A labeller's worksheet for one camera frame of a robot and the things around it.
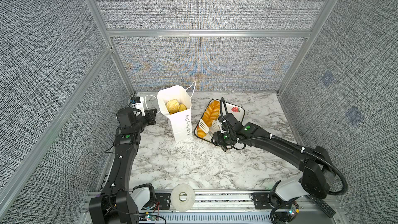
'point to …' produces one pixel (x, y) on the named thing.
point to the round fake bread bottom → (173, 106)
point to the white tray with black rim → (238, 111)
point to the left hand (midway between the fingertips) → (156, 109)
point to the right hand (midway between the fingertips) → (214, 140)
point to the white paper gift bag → (181, 121)
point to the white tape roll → (179, 205)
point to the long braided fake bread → (211, 113)
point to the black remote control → (329, 212)
